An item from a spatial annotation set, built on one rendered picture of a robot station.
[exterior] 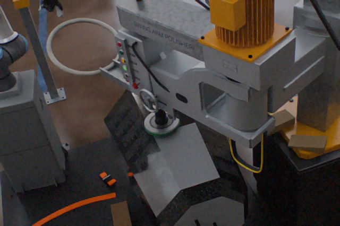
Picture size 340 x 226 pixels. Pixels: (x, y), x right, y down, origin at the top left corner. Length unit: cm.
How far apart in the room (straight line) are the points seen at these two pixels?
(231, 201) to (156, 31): 102
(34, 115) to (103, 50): 205
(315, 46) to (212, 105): 57
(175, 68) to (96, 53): 295
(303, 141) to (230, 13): 123
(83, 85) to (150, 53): 247
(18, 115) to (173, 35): 162
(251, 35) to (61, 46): 392
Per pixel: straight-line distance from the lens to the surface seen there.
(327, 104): 278
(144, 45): 243
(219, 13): 182
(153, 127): 288
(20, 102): 342
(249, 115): 218
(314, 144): 279
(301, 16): 251
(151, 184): 280
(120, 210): 344
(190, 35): 211
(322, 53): 250
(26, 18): 437
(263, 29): 193
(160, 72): 245
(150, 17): 229
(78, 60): 528
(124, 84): 289
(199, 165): 269
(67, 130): 439
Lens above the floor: 276
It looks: 40 degrees down
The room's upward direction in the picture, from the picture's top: 9 degrees counter-clockwise
